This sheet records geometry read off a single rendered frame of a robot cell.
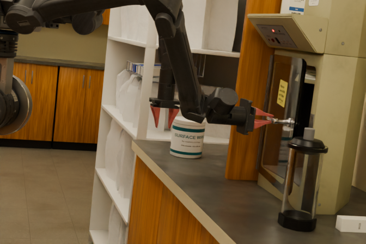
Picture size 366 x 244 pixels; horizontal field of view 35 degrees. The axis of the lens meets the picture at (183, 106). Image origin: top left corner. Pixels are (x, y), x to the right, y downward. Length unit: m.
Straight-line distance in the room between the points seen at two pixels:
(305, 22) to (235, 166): 0.62
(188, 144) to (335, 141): 0.73
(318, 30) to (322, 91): 0.17
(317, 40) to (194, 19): 1.28
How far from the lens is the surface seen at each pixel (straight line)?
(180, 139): 2.30
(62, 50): 7.07
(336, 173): 1.79
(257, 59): 2.02
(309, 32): 1.68
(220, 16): 3.04
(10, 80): 1.88
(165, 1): 1.38
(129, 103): 3.17
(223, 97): 1.63
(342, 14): 1.73
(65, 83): 6.55
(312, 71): 1.82
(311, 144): 1.56
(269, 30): 1.86
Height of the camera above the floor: 1.42
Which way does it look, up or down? 7 degrees down
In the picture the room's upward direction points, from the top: 7 degrees clockwise
